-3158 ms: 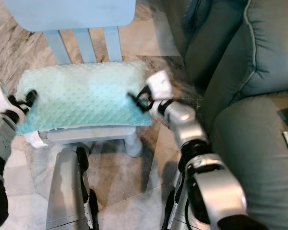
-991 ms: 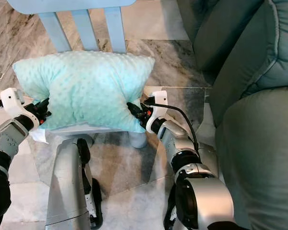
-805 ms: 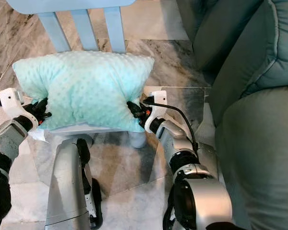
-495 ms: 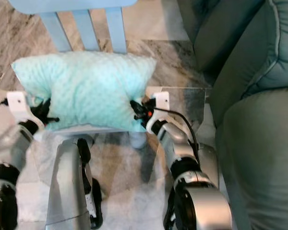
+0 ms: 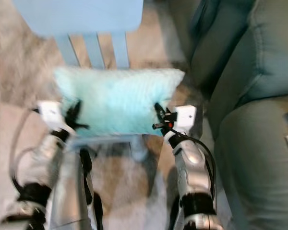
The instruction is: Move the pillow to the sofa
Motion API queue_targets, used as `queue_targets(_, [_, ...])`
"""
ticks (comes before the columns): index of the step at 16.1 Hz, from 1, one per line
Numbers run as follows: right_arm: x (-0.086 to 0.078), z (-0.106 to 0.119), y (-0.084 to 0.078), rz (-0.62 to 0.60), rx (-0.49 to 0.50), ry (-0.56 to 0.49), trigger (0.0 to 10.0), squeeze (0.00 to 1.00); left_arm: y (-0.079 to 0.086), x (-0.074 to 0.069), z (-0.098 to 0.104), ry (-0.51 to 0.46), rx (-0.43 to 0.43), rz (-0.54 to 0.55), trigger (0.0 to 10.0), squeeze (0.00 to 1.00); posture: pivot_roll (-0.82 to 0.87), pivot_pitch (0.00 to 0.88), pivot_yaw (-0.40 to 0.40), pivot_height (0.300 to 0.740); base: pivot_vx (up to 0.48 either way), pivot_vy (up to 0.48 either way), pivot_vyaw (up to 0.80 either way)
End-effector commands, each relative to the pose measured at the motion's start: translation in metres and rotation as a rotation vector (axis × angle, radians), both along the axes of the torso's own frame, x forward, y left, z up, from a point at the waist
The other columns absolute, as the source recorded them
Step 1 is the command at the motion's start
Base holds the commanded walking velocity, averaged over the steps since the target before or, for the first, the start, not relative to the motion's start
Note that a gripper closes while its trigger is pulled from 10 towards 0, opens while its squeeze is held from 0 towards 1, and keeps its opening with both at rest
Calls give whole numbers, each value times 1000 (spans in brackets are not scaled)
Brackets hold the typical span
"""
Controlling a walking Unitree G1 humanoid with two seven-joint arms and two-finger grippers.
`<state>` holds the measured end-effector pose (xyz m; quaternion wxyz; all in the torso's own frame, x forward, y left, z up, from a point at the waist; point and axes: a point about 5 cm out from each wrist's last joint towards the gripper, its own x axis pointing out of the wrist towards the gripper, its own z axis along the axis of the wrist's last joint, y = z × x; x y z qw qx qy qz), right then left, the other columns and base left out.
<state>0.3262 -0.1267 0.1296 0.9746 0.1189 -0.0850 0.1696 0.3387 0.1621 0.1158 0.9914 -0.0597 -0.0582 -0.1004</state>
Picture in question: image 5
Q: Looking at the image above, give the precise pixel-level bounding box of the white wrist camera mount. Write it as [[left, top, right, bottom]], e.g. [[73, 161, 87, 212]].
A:
[[174, 105, 197, 134], [37, 101, 64, 130]]

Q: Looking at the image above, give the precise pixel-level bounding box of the light blue wooden chair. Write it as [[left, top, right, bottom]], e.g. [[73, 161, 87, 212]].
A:
[[12, 0, 148, 162]]

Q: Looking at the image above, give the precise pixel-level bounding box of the green leather sofa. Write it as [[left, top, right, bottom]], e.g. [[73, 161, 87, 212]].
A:
[[163, 0, 288, 230]]

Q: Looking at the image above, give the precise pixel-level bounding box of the mint dotted plush pillow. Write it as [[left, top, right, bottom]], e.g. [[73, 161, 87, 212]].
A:
[[54, 66, 185, 138]]

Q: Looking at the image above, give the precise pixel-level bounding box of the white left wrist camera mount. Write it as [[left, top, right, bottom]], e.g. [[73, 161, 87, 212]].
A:
[[37, 101, 64, 130]]

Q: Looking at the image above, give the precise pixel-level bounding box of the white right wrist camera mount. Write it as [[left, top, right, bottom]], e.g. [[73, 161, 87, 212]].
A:
[[174, 105, 197, 134]]

